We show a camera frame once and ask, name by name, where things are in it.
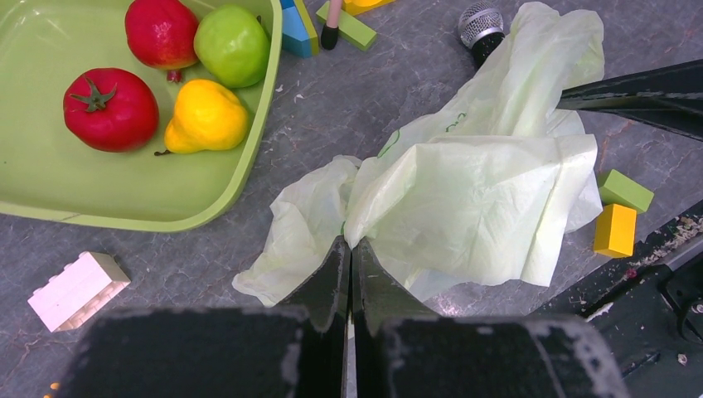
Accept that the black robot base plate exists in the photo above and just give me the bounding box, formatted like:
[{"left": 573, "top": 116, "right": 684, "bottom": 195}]
[{"left": 536, "top": 203, "right": 702, "bottom": 397}]

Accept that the white toy brick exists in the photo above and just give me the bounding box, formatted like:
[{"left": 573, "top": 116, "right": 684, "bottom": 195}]
[{"left": 27, "top": 251, "right": 131, "bottom": 332}]

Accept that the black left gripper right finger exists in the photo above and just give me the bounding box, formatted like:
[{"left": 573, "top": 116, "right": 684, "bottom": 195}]
[{"left": 351, "top": 240, "right": 629, "bottom": 397}]

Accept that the microphone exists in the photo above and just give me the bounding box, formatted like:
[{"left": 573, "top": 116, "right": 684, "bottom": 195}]
[{"left": 458, "top": 1, "right": 505, "bottom": 69}]

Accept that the light green wooden block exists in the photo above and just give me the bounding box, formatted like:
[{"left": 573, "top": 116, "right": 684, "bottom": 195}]
[{"left": 596, "top": 169, "right": 654, "bottom": 214}]

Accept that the blue green toy block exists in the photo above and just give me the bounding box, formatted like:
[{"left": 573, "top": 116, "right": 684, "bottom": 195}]
[{"left": 280, "top": 0, "right": 319, "bottom": 58}]

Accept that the pink tripod stand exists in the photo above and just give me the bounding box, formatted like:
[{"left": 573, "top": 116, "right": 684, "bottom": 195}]
[{"left": 320, "top": 0, "right": 343, "bottom": 51}]

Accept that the green fake apple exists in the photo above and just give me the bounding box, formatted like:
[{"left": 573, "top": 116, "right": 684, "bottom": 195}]
[{"left": 194, "top": 4, "right": 270, "bottom": 88}]

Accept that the yellow wooden block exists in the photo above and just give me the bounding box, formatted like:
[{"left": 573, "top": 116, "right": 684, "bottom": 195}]
[{"left": 593, "top": 204, "right": 638, "bottom": 258}]

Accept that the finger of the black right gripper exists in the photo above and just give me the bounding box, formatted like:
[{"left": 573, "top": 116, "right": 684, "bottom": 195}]
[{"left": 557, "top": 60, "right": 702, "bottom": 141}]

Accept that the pale green plastic bag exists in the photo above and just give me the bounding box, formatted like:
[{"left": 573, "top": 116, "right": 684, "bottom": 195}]
[{"left": 232, "top": 2, "right": 604, "bottom": 306}]

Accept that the red fake pomegranate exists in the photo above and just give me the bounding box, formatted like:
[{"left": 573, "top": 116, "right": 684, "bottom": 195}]
[{"left": 124, "top": 0, "right": 199, "bottom": 83}]

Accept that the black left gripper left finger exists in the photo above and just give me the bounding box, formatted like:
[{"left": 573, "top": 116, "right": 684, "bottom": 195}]
[{"left": 57, "top": 237, "right": 351, "bottom": 397}]

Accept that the yellow arch block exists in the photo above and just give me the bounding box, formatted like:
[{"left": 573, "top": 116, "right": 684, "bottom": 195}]
[{"left": 342, "top": 0, "right": 394, "bottom": 16}]

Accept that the long green block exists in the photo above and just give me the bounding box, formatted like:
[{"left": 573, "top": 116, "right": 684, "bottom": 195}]
[{"left": 316, "top": 1, "right": 376, "bottom": 51}]

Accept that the red fake tomato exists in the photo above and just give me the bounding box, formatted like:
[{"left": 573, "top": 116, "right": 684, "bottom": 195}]
[{"left": 63, "top": 68, "right": 159, "bottom": 153}]

